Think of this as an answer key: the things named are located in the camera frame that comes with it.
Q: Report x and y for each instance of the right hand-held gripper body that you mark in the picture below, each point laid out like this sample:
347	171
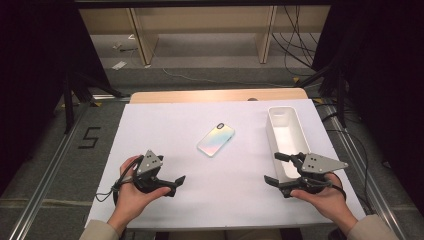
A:
320	164

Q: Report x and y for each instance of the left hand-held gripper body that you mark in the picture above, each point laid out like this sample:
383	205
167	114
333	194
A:
148	163

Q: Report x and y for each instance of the white plastic box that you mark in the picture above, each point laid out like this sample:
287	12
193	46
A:
286	133

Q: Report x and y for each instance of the iridescent phone case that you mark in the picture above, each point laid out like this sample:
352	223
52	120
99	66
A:
216	140

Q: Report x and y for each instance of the person's right hand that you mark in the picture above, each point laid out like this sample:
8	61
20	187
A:
328	203

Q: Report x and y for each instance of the person's left hand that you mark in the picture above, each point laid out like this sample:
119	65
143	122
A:
128	200

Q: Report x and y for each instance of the black metal stand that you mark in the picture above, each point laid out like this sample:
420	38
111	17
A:
68	110
340	100

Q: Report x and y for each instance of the white paper scrap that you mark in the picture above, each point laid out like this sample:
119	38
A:
119	65

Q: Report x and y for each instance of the black curtain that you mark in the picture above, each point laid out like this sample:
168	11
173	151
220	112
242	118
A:
393	83
30	66

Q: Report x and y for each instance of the beige wooden desk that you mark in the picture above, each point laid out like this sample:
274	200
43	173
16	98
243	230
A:
200	18

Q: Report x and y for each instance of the aluminium floor rail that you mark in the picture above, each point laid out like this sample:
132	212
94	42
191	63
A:
375	193
43	186

